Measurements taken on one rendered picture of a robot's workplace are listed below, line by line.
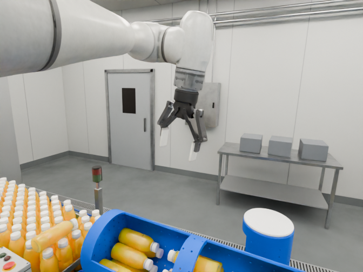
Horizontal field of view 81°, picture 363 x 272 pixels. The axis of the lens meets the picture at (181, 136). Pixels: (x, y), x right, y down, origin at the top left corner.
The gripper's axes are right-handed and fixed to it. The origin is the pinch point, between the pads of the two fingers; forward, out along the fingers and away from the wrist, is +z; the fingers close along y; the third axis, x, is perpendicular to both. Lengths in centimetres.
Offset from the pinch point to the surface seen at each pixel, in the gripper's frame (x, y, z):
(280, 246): 62, 30, 55
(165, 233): 12, -9, 48
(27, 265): -35, -36, 56
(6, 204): -31, -100, 67
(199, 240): 8.1, 11.1, 33.8
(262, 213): 77, 13, 51
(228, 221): 201, -54, 164
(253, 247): 58, 19, 63
